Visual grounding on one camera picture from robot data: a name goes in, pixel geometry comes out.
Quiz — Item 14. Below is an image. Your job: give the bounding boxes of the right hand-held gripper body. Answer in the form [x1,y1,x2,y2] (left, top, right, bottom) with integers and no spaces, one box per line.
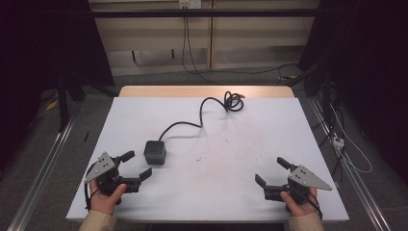
[263,165,333,206]

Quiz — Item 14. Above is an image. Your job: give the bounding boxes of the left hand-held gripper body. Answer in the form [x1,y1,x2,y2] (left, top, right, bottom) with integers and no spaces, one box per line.
[84,151,142,197]

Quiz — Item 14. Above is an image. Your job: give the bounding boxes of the person's left hand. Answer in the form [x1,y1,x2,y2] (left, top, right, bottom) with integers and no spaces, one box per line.
[88,179,128,217]

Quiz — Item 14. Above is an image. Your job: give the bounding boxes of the person's right hand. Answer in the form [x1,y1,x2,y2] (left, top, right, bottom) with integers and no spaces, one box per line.
[279,187,319,218]

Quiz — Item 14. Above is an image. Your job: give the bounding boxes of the black cube power adapter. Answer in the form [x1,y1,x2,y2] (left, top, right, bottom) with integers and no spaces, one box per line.
[142,140,167,167]

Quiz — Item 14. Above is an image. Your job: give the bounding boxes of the white table cover sheet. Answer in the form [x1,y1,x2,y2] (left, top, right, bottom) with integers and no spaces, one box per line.
[65,96,350,223]

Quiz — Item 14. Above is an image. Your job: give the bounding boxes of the black metal stand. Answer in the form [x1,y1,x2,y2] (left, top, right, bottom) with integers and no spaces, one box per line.
[56,70,120,133]

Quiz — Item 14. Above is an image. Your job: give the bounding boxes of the yellow floor tape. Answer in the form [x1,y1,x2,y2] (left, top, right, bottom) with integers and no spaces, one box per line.
[45,99,60,112]

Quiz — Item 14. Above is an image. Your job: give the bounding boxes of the black curtain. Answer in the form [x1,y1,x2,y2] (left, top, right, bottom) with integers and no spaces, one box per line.
[0,0,115,174]
[297,0,408,187]

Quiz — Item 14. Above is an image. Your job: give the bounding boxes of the black horizontal metal bar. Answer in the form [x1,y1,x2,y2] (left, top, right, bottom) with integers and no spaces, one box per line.
[90,8,319,19]

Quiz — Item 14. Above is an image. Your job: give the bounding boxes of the left hand-held gripper black cable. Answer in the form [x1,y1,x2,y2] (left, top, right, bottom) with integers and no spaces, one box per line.
[83,163,100,212]

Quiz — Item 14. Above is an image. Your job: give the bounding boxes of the hand-held gripper black cable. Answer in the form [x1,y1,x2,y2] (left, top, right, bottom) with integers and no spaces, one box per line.
[83,163,100,212]
[297,189,323,220]

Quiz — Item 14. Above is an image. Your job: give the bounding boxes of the right hand-held gripper black cable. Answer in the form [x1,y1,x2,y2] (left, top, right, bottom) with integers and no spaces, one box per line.
[297,189,323,220]

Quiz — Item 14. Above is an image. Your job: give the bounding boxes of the aluminium floor rail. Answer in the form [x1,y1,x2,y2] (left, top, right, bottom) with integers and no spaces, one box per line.
[308,96,392,231]
[7,117,77,231]

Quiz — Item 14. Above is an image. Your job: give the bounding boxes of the white floor cable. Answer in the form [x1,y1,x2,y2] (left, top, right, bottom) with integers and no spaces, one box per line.
[329,103,373,175]

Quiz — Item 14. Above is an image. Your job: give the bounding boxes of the black adapter cable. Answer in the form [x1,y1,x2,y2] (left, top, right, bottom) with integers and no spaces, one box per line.
[158,90,246,142]

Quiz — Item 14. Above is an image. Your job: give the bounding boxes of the black hanging wall cable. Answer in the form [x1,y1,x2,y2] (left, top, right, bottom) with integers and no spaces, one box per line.
[181,7,299,85]

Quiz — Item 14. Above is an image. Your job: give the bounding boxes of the white wall socket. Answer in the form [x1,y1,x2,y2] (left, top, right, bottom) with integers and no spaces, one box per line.
[178,0,203,10]

